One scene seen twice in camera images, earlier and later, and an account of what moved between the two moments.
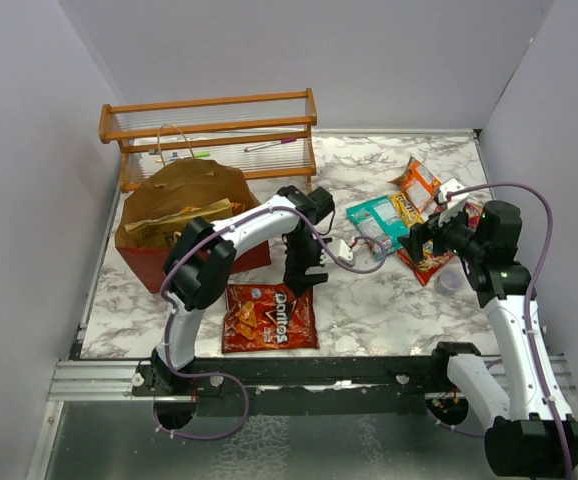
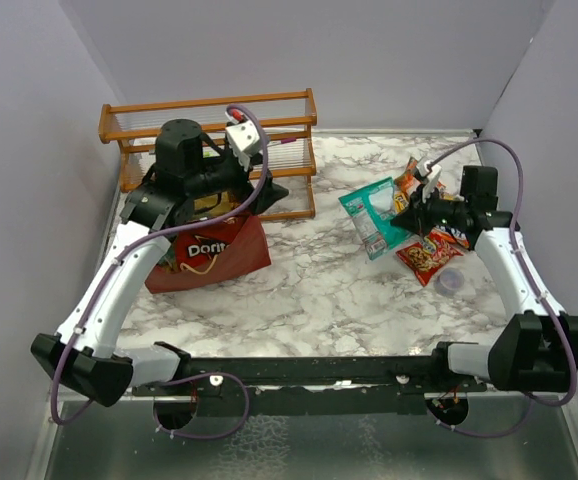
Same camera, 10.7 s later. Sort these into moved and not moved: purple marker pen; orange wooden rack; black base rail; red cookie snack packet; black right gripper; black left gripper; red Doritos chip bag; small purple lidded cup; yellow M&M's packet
Moved: red Doritos chip bag; black left gripper; black right gripper
Not moved: red cookie snack packet; yellow M&M's packet; purple marker pen; black base rail; orange wooden rack; small purple lidded cup
